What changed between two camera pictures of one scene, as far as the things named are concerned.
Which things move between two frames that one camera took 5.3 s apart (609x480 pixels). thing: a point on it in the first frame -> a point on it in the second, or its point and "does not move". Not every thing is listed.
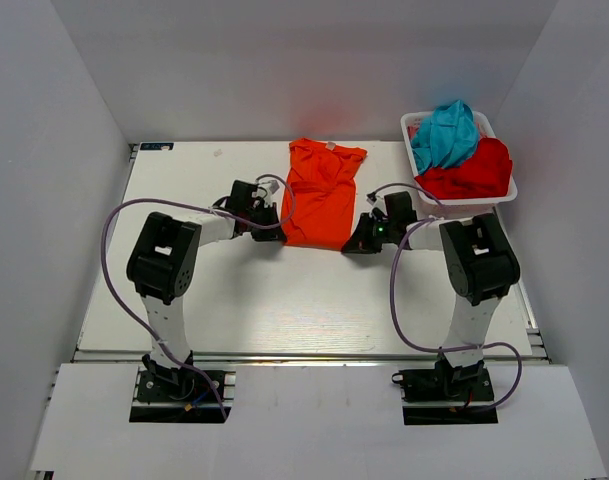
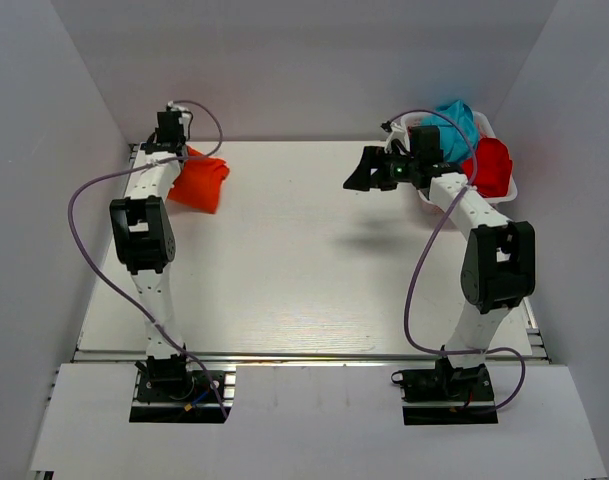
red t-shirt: x=486 y=173 does not move
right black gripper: x=361 y=241 -> x=374 y=157
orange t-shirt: x=322 y=176 -> x=199 y=183
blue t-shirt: x=447 y=138 does not move
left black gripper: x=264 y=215 -> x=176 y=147
